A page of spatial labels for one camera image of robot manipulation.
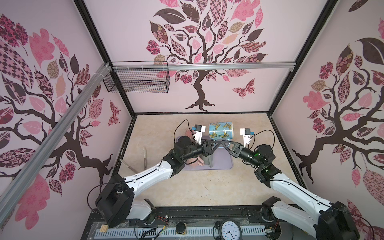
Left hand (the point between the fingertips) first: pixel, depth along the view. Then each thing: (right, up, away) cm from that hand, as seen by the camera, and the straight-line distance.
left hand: (219, 145), depth 71 cm
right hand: (+1, +2, -2) cm, 3 cm away
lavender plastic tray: (+5, -12, +21) cm, 25 cm away
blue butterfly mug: (0, +7, -4) cm, 8 cm away
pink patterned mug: (-12, -8, -1) cm, 14 cm away
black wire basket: (-48, +42, +24) cm, 68 cm away
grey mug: (-4, -11, +16) cm, 20 cm away
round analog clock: (+5, -39, -2) cm, 40 cm away
